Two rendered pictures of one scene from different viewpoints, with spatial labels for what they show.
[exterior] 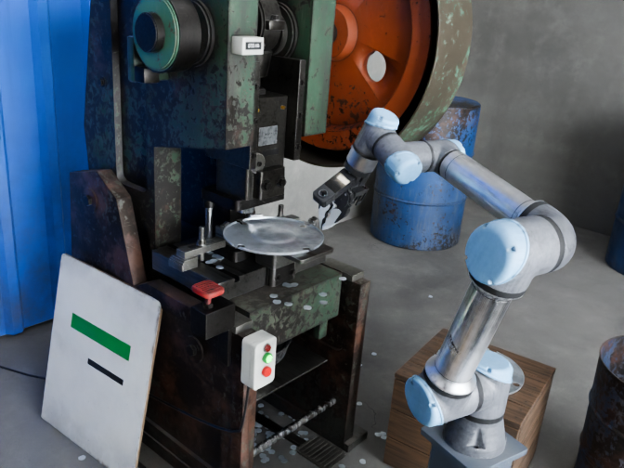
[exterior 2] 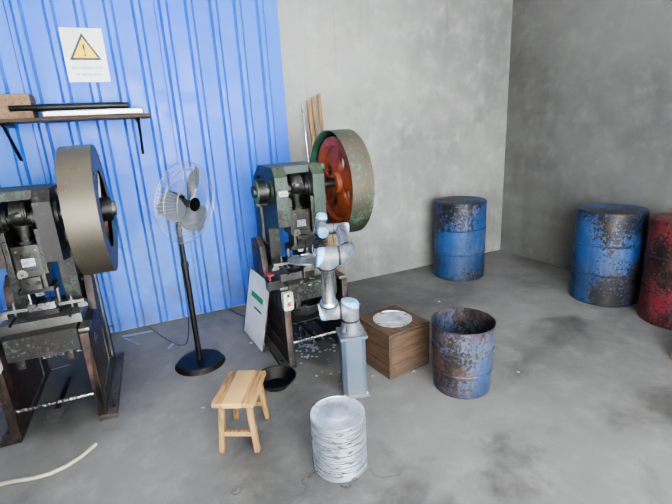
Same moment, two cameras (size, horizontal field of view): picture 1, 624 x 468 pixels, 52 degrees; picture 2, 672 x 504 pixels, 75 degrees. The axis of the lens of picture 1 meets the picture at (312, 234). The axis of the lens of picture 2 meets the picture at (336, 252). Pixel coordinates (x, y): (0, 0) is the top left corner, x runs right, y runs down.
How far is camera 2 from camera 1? 1.91 m
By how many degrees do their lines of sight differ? 25
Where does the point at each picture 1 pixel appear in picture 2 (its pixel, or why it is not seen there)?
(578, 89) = (565, 188)
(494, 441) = (351, 330)
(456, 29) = (363, 180)
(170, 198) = (276, 246)
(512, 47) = (529, 166)
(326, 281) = not seen: hidden behind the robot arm
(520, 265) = (321, 260)
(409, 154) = (322, 228)
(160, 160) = (271, 232)
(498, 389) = (348, 310)
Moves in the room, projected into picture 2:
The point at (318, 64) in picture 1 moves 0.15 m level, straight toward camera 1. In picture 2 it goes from (318, 196) to (309, 200)
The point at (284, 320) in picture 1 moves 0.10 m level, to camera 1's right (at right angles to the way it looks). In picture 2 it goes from (306, 290) to (318, 292)
